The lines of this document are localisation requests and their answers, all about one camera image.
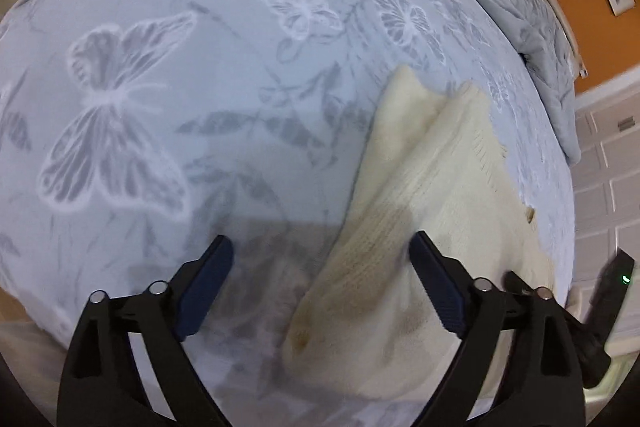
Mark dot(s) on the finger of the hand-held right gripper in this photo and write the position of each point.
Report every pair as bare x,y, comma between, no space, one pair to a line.
515,281

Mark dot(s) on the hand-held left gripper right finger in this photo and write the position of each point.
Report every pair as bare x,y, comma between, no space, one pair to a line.
435,287

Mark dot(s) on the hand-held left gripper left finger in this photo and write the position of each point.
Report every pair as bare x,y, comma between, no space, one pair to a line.
205,287

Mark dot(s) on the cream knit cardigan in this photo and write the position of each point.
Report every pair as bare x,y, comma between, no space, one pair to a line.
450,187

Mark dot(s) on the bed with butterfly sheet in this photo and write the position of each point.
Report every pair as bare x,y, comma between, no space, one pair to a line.
200,107

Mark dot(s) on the grey duvet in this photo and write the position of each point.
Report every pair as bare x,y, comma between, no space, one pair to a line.
530,32

